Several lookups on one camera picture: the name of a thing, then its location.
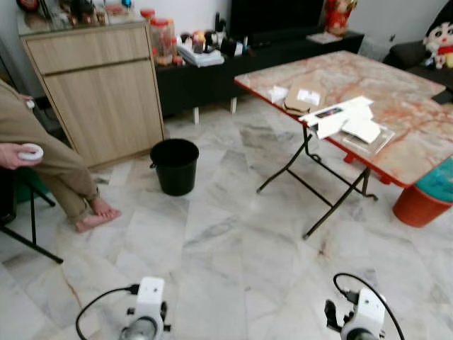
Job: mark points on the marble pattern folding table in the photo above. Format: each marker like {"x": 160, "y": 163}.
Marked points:
{"x": 403, "y": 106}

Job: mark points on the brown cardboard box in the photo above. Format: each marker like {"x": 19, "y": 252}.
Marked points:
{"x": 297, "y": 106}

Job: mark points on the crumpled white tissue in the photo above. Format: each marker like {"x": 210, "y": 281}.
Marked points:
{"x": 278, "y": 94}

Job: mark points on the white book stack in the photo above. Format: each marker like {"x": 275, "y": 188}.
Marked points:
{"x": 200, "y": 57}

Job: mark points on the white tape roll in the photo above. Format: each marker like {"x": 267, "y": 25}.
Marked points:
{"x": 31, "y": 151}

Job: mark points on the small black object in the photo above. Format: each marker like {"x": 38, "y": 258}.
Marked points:
{"x": 443, "y": 97}

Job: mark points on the person's bare hand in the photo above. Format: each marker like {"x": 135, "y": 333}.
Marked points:
{"x": 8, "y": 157}

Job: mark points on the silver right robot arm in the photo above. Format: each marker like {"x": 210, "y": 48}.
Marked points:
{"x": 362, "y": 335}

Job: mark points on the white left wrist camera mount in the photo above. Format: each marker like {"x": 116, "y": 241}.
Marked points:
{"x": 150, "y": 297}

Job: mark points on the clear jar with red lid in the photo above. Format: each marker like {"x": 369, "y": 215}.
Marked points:
{"x": 162, "y": 42}

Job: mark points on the white paper piece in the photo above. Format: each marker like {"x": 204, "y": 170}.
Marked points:
{"x": 329, "y": 129}

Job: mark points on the orange bucket with teal liner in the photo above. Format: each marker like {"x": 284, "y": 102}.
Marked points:
{"x": 417, "y": 209}

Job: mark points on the long white box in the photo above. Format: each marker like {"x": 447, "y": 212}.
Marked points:
{"x": 347, "y": 108}

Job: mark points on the light wood sideboard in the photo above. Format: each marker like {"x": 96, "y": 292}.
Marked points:
{"x": 99, "y": 99}

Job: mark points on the person in khaki trousers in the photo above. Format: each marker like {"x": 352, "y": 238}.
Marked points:
{"x": 49, "y": 156}

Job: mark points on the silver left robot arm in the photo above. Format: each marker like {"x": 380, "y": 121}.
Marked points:
{"x": 141, "y": 330}

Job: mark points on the black rubbish bin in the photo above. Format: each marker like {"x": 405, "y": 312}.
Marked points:
{"x": 175, "y": 170}

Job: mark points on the black television console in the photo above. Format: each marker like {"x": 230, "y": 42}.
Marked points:
{"x": 205, "y": 85}

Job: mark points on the clear plastic tray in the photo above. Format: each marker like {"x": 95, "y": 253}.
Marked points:
{"x": 379, "y": 145}

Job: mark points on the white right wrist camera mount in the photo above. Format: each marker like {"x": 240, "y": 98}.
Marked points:
{"x": 368, "y": 312}

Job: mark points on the black metal chair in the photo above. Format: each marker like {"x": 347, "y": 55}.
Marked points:
{"x": 32, "y": 219}

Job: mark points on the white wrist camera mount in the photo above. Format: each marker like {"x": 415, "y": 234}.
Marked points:
{"x": 368, "y": 312}
{"x": 150, "y": 297}

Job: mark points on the grey couch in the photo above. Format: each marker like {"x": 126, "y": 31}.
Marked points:
{"x": 407, "y": 57}

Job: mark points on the red figurine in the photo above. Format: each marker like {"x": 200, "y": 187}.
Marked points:
{"x": 340, "y": 18}

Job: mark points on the black television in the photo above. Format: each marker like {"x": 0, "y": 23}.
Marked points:
{"x": 276, "y": 18}

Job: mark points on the white folded napkin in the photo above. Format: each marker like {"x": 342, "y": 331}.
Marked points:
{"x": 362, "y": 130}

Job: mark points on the cartoon boy plush doll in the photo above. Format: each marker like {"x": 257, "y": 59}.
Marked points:
{"x": 442, "y": 44}

